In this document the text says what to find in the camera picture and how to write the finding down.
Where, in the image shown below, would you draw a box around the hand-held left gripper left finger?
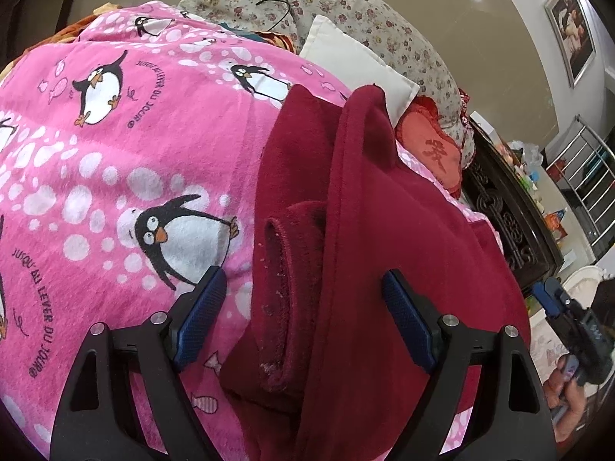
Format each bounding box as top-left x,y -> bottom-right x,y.
48,265 -> 228,461

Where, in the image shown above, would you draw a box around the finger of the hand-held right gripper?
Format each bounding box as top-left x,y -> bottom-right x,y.
531,277 -> 573,320

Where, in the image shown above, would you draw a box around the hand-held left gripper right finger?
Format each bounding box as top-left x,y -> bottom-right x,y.
382,269 -> 560,461

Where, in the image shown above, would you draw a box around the dark red fleece sweater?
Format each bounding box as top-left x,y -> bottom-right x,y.
218,84 -> 532,461

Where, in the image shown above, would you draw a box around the person's right hand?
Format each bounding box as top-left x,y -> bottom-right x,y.
542,354 -> 586,448

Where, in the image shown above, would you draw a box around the metal tube rack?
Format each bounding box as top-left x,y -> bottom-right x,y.
545,114 -> 615,255

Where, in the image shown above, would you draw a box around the clear plastic bag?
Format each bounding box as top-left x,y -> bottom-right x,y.
508,140 -> 545,170

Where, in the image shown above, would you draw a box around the pink penguin print blanket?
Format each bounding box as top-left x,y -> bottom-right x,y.
0,0 -> 505,461

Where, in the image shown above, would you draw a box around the red heart cushion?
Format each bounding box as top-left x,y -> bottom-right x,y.
396,96 -> 464,197

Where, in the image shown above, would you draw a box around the white cardboard box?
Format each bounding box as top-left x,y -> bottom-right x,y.
468,111 -> 501,139

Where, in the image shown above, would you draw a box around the white pillow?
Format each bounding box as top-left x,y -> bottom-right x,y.
298,15 -> 419,123

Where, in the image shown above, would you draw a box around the striped colourful cloth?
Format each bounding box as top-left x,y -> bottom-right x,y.
221,22 -> 295,53

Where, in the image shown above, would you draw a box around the floral grey pillows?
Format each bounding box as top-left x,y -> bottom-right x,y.
178,0 -> 476,169

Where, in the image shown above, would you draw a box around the orange blanket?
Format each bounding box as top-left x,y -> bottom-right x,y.
0,2 -> 121,82

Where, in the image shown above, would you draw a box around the framed wall picture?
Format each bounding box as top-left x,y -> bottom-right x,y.
544,0 -> 597,88

